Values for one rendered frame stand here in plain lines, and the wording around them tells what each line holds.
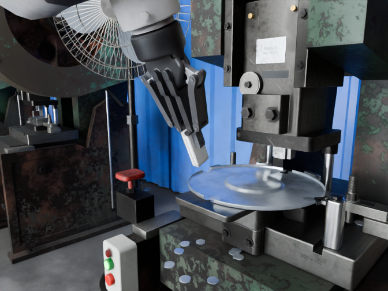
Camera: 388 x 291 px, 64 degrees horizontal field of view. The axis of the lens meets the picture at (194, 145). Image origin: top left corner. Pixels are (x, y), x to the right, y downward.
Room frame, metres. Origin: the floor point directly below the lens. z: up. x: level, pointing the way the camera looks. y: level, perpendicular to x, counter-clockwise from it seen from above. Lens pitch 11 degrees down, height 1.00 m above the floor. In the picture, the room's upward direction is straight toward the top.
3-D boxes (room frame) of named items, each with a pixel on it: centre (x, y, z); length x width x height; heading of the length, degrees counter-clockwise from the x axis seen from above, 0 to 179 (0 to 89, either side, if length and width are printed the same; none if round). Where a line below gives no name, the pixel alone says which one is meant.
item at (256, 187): (0.65, -0.13, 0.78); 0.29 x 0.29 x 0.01
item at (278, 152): (0.73, -0.22, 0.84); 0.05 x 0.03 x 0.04; 44
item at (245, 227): (0.62, -0.10, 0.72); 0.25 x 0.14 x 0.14; 134
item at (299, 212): (0.74, -0.23, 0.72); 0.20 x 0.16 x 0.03; 44
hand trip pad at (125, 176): (0.82, 0.17, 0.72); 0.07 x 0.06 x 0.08; 134
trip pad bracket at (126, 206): (0.80, 0.16, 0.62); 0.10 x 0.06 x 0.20; 44
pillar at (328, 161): (0.73, -0.32, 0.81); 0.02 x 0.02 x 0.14
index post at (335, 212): (0.53, -0.25, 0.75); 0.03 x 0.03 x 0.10; 44
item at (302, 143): (0.74, -0.23, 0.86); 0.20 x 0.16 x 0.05; 44
